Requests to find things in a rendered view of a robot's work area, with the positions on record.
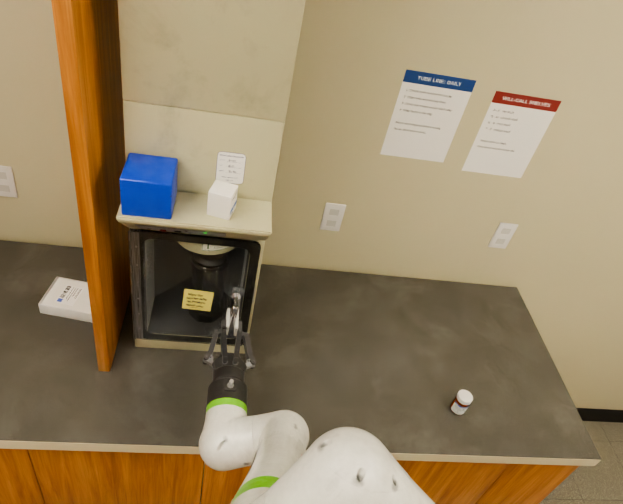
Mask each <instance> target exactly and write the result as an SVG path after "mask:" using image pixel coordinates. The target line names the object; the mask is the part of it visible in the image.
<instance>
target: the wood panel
mask: <svg viewBox="0 0 623 504"><path fill-rule="evenodd" d="M51 3H52V11H53V18H54V26H55V34H56V42H57V50H58V57H59V65H60V73H61V81H62V89H63V96H64V104H65V112H66V120H67V128H68V136H69V143H70V151H71V159H72V167H73V175H74V182H75V190H76V198H77V206H78V214H79V221H80V229H81V237H82V245H83V253H84V260H85V268H86V276H87V284H88V292H89V300H90V307H91V315H92V323H93V331H94V339H95V346H96V354H97V362H98V370H99V371H105V372H110V370H111V366H112V362H113V358H114V354H115V351H116V347H117V343H118V339H119V335H120V331H121V328H122V324H123V320H124V316H125V312H126V308H127V305H128V301H129V297H130V293H131V282H130V263H129V244H128V231H129V227H126V226H125V225H123V224H121V223H120V222H118V220H116V216H117V213H118V210H119V207H120V204H121V197H120V181H119V179H120V176H121V173H122V171H123V168H124V165H125V162H126V157H125V137H124V118H123V98H122V78H121V58H120V38H119V19H118V0H51Z"/></svg>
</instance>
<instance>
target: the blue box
mask: <svg viewBox="0 0 623 504"><path fill-rule="evenodd" d="M177 176H178V159H177V158H170V157H162V156H154V155H146V154H138V153H129V154H128V157H127V160H126V162H125V165H124V168H123V171H122V173H121V176H120V179H119V181H120V197H121V213H122V215H130V216H140V217H150V218H159V219H169V220H170V219H171V218H172V214H173V209H174V204H175V200H176V195H177Z"/></svg>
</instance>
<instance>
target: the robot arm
mask: <svg viewBox="0 0 623 504"><path fill-rule="evenodd" d="M229 323H230V308H227V312H226V320H224V319H223V320H222V323H221V329H219V330H218V329H215V330H214V333H213V337H212V340H211V343H210V346H209V350H208V352H207V353H206V354H205V355H204V358H203V364H204V365H206V364H209V365H211V366H212V370H213V380H212V383H211V384H210V385H209V387H208V395H207V406H206V416H205V423H204V427H203V430H202V433H201V436H200V439H199V452H200V456H201V458H202V460H203V461H204V462H205V464H206V465H207V466H209V467H210V468H212V469H214V470H217V471H229V470H233V469H238V468H242V467H247V466H251V467H250V469H249V471H248V473H247V475H246V477H245V479H244V481H243V483H242V485H241V486H240V488H239V490H238V491H237V493H236V495H235V496H234V498H233V499H232V501H231V504H435V503H434V502H433V501H432V500H431V499H430V498H429V497H428V496H427V494H426V493H425V492H424V491H423V490H422V489H421V488H420V487H419V486H418V485H417V484H416V483H415V482H414V481H413V480H412V478H411V477H410V476H409V475H408V474H407V472H406V471H405V470H404V469H403V468H402V466H401V465H400V464H399V463H398V462H397V461H396V459H395V458H394V457H393V456H392V455H391V453H390V452H389V451H388V450H387V448H386V447H385V446H384V445H383V443H382V442H381V441H380V440H379V439H378V438H376V437H375V436H374V435H372V434H371V433H369V432H367V431H365V430H363V429H359V428H355V427H339V428H335V429H332V430H330V431H327V432H326V433H324V434H322V435H321V436H320V437H319V438H317V439H316V440H315V441H314V442H313V444H312V445H311V446H310V447H309V448H308V449H307V450H306V448H307V446H308V443H309V429H308V426H307V424H306V422H305V420H304V419H303V418H302V417H301V416H300V415H299V414H297V413H296V412H293V411H290V410H279V411H275V412H270V413H265V414H260V415H253V416H247V392H248V388H247V386H246V384H245V383H244V373H245V372H246V369H249V368H251V369H254V368H255V364H256V360H255V358H254V357H253V354H252V348H251V342H250V337H249V333H248V332H243V331H242V321H239V309H238V313H237V317H236V321H235V325H234V336H236V341H235V348H234V353H233V354H230V353H227V336H226V335H228V331H229ZM218 337H220V345H221V355H220V356H219V357H218V358H217V359H216V360H214V361H213V352H214V348H215V345H216V342H217V338H218ZM241 339H243V343H244V350H245V356H246V364H245V363H244V361H243V360H242V359H241V358H240V356H239V352H240V344H241Z"/></svg>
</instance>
